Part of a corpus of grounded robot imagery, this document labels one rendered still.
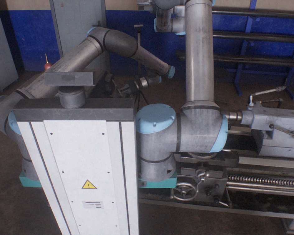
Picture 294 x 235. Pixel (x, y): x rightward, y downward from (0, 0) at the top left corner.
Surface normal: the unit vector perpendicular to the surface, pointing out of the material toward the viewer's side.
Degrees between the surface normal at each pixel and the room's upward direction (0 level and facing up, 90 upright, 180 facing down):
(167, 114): 5
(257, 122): 86
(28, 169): 70
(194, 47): 55
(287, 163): 36
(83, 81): 61
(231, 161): 90
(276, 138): 66
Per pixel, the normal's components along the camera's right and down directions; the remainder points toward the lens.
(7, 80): 0.99, 0.08
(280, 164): -0.08, -0.34
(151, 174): -0.15, 0.25
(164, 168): 0.42, 0.19
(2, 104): -0.19, -0.63
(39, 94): 0.61, -0.03
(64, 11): -0.14, 0.56
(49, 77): 0.00, 0.10
